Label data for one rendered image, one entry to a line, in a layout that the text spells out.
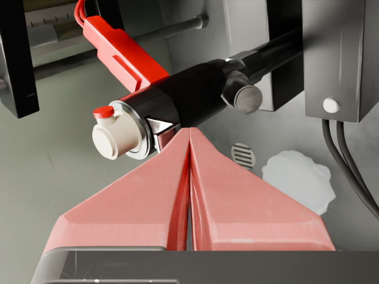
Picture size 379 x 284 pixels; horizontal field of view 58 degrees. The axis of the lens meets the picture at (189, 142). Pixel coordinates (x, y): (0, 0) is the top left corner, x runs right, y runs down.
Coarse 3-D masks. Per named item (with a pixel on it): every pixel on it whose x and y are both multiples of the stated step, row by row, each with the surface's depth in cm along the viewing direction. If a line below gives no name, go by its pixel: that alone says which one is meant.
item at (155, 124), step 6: (150, 120) 14; (156, 120) 13; (162, 120) 13; (168, 120) 13; (150, 126) 14; (156, 126) 14; (162, 126) 13; (168, 126) 13; (180, 126) 13; (156, 132) 14
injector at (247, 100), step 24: (264, 48) 21; (288, 48) 22; (192, 72) 17; (216, 72) 17; (240, 72) 17; (264, 72) 21; (144, 96) 14; (168, 96) 15; (192, 96) 16; (216, 96) 17; (240, 96) 15; (144, 120) 14; (192, 120) 16; (144, 144) 14
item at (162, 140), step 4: (168, 128) 13; (172, 128) 13; (176, 128) 13; (180, 128) 13; (160, 132) 12; (164, 132) 12; (168, 132) 12; (172, 132) 13; (176, 132) 13; (156, 136) 12; (160, 136) 12; (164, 136) 12; (168, 136) 13; (172, 136) 13; (156, 140) 12; (160, 140) 12; (164, 140) 12; (168, 140) 13; (156, 144) 12; (160, 144) 12; (164, 144) 12; (160, 148) 12
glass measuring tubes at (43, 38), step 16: (32, 0) 34; (48, 0) 35; (64, 0) 37; (96, 0) 39; (112, 0) 40; (32, 16) 36; (48, 16) 38; (64, 16) 39; (80, 16) 40; (112, 16) 40; (32, 32) 35; (48, 32) 36; (64, 32) 37; (80, 32) 39; (32, 48) 36; (48, 48) 38
